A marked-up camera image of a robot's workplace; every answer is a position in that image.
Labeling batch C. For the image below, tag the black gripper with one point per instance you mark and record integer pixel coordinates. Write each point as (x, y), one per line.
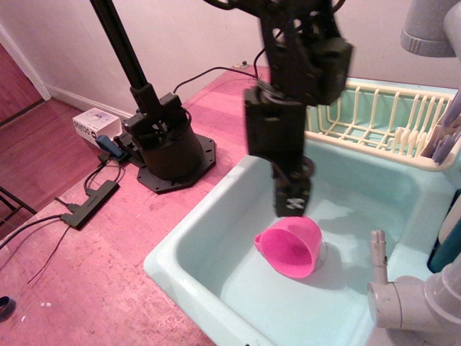
(275, 131)

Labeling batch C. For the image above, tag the pink plastic cup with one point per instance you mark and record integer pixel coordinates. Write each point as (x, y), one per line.
(291, 246)

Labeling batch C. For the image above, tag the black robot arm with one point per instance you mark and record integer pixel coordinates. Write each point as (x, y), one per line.
(308, 66)

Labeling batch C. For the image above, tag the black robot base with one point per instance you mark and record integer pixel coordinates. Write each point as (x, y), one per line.
(174, 156)

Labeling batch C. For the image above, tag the mint green toy sink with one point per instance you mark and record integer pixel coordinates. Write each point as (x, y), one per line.
(353, 269)

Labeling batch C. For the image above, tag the cream dish drying rack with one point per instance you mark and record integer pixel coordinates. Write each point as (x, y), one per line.
(397, 122)

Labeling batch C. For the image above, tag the white toy faucet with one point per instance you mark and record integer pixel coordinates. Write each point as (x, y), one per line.
(410, 311)

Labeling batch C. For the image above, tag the lavender plastic utensils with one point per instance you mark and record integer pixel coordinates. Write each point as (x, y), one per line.
(449, 132)

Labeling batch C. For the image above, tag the black usb hub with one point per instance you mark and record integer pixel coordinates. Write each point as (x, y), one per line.
(80, 215)

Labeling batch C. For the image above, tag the white cardboard box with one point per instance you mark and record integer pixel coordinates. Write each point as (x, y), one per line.
(95, 122)

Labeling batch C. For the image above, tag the black tape roll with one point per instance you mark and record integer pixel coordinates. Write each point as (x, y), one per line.
(7, 307)

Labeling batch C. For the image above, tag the blue clamp handle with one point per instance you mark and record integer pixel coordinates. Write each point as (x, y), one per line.
(106, 144)

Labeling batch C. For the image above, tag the black metal chair frame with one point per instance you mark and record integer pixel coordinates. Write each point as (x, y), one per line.
(14, 205)

